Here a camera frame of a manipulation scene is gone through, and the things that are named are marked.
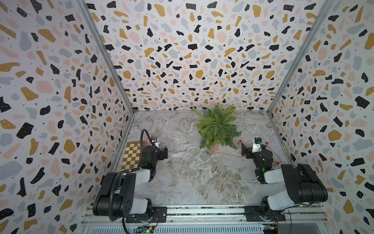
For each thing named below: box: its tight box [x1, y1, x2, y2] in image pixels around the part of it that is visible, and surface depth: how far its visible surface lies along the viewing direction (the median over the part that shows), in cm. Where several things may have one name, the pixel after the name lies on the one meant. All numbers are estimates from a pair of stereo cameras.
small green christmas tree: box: [192, 102, 243, 152], surface depth 78 cm
